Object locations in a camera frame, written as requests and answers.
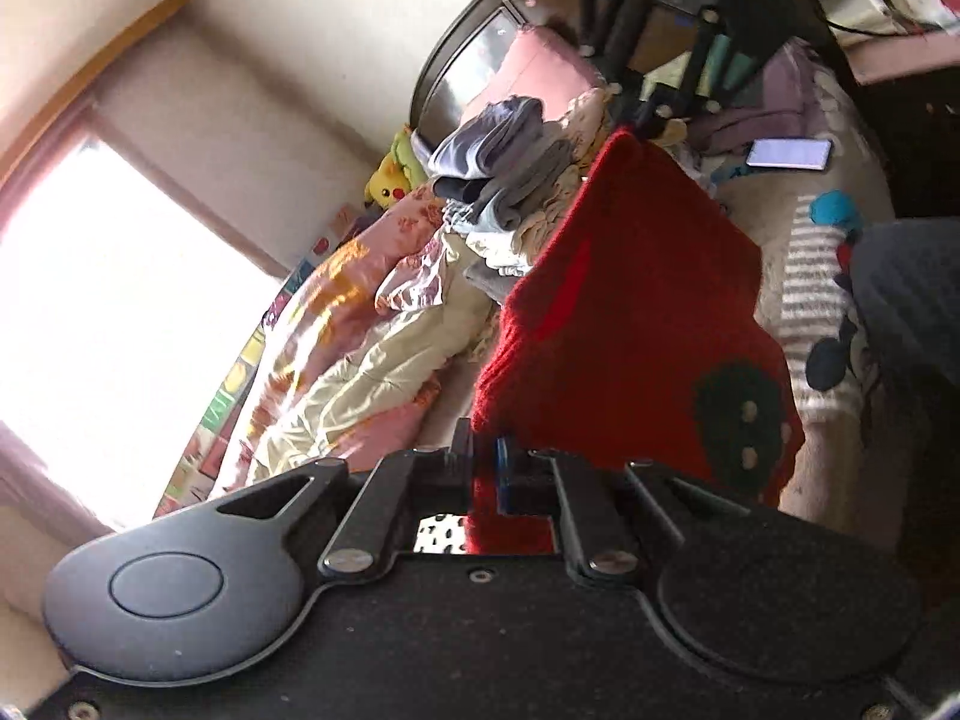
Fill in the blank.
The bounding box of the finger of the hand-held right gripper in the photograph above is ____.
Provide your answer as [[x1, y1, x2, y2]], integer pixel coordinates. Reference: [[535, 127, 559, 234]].
[[660, 6, 760, 139], [579, 0, 662, 139]]

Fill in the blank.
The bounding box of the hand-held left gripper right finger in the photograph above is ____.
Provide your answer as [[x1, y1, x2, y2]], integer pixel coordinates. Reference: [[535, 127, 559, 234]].
[[493, 433, 752, 587]]

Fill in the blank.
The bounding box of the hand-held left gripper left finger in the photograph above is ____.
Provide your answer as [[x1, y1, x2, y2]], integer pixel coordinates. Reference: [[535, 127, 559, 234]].
[[216, 418, 475, 580]]

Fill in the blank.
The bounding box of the red knitted sweater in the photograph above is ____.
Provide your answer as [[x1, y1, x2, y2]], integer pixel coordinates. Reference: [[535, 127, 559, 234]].
[[469, 127, 808, 557]]

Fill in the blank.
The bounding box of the purple garment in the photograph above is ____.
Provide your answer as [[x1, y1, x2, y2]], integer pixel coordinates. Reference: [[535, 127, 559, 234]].
[[688, 41, 827, 160]]

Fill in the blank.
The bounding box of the pink pillow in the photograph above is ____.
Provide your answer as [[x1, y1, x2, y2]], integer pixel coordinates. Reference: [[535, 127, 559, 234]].
[[480, 25, 602, 122]]

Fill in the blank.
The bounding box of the cream folded garment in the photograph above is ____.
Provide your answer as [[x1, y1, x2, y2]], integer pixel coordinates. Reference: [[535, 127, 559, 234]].
[[516, 88, 613, 275]]

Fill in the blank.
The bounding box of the black smartphone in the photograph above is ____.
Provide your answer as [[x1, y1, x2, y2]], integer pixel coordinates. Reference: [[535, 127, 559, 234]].
[[745, 138, 835, 172]]

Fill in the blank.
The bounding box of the floral pink and cream quilt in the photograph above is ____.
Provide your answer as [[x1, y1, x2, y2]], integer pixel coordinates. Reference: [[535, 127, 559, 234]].
[[157, 178, 505, 520]]

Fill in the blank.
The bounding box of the blue-grey folded garment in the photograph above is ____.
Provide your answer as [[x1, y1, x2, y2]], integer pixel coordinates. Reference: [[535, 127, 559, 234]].
[[429, 95, 547, 182]]

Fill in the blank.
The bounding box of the dark wooden headboard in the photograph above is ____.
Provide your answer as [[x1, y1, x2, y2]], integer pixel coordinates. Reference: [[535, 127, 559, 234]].
[[409, 0, 758, 145]]

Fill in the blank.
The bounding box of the grey folded garment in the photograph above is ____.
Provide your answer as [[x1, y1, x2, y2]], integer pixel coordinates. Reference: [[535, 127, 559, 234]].
[[435, 136, 584, 235]]

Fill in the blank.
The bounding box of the dark bedside desk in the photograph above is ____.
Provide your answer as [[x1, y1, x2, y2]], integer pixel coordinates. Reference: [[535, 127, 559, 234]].
[[780, 0, 960, 220]]

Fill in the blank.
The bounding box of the white patterned folded garment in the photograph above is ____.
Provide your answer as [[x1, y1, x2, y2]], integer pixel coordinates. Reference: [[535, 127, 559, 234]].
[[441, 202, 542, 280]]

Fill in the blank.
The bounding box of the colourful patchwork mat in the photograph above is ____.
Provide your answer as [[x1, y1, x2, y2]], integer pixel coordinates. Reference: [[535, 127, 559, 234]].
[[152, 202, 362, 520]]

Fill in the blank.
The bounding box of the yellow plush toy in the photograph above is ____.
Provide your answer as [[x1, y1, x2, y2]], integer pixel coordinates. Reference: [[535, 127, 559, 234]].
[[364, 127, 430, 212]]

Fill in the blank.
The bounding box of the person's dark trouser leg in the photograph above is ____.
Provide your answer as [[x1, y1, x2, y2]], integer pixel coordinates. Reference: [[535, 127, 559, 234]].
[[850, 216, 960, 425]]

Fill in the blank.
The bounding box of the bright window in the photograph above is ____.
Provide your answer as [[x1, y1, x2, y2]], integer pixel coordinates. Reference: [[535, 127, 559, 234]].
[[0, 131, 297, 537]]

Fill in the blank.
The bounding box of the wooden window trim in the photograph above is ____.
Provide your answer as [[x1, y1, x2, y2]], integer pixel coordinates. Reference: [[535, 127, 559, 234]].
[[0, 0, 188, 192]]

